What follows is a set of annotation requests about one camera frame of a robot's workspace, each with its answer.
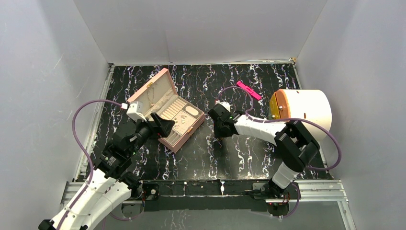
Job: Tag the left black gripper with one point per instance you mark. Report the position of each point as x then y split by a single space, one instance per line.
166 125

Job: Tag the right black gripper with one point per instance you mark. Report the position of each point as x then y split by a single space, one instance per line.
219 134

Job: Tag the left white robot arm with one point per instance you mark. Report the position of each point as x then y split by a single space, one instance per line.
109 184

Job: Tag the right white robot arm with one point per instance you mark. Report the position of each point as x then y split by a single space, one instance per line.
290 137

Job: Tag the pink jewelry box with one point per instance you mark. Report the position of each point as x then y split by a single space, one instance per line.
159 96

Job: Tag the pink plastic clip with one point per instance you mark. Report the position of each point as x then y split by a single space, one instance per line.
251 92

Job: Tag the white cylinder with orange lid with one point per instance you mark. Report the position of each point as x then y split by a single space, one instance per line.
311 105

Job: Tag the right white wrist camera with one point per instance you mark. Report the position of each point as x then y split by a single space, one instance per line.
226 105

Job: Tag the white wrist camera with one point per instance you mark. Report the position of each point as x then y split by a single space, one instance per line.
134 111
226 105

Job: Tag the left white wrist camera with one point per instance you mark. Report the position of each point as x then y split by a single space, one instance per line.
134 111

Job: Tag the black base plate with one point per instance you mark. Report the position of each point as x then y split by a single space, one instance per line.
219 194

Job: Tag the aluminium frame rail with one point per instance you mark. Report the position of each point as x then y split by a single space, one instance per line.
317 190

